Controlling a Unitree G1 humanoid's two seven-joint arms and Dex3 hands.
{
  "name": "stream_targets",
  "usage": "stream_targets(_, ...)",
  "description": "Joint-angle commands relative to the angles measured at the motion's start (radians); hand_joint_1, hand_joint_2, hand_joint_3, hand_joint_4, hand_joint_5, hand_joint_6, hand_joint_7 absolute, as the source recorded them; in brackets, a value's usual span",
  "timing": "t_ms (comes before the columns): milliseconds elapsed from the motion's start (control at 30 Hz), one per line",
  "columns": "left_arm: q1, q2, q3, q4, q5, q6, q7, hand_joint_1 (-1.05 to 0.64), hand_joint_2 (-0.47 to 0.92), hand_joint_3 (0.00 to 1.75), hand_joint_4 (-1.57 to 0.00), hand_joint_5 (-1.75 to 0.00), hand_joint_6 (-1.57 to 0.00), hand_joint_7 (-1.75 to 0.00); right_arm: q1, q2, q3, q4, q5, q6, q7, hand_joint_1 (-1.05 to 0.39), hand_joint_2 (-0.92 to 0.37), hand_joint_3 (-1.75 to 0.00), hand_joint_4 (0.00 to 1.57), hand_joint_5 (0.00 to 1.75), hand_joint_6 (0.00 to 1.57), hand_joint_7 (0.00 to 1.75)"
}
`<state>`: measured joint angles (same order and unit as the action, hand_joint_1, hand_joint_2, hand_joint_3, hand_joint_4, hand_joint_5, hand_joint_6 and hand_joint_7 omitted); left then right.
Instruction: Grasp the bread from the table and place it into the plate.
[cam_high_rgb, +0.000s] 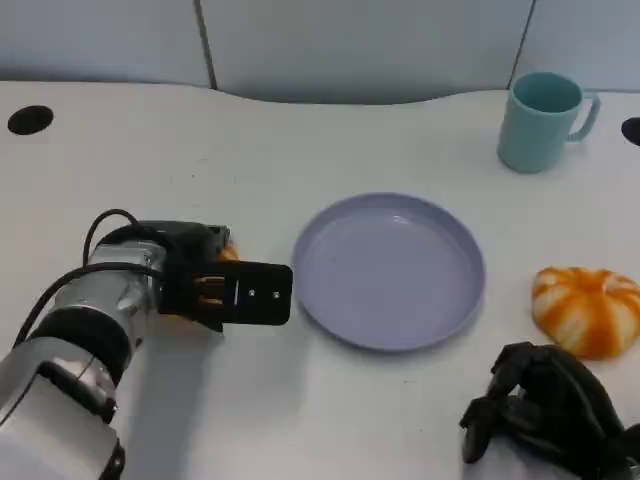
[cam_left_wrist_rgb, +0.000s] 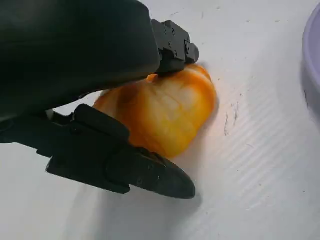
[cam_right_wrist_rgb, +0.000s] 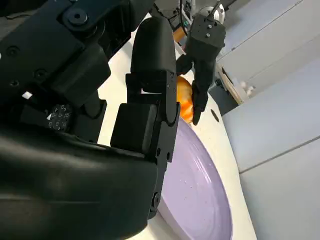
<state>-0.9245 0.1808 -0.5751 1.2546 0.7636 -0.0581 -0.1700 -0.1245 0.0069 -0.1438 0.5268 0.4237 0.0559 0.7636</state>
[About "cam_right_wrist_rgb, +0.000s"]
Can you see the lilac plate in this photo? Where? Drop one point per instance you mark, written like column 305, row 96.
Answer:
column 200, row 190

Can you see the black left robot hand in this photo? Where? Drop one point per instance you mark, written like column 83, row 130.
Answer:
column 203, row 50

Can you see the orange white toy bread roll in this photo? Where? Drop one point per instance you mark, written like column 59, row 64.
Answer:
column 185, row 100

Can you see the wooden framed board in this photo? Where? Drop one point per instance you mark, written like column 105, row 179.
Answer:
column 235, row 87

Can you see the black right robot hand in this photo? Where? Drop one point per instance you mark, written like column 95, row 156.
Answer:
column 62, row 180

